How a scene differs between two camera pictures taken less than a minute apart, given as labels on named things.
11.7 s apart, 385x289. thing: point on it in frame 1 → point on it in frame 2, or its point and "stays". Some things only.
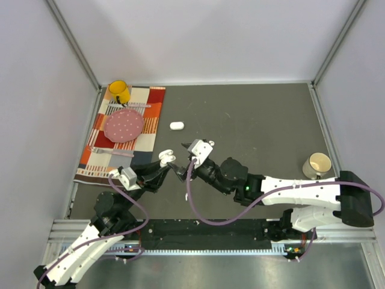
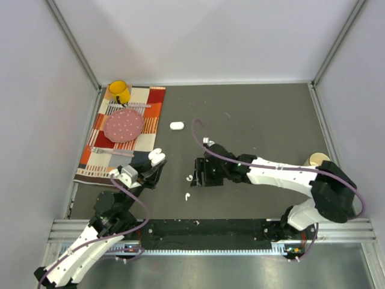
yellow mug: x=119 y=88 stays
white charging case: x=166 y=156 → x=157 y=156
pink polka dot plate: x=124 y=126 stays
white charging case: x=177 y=125 stays
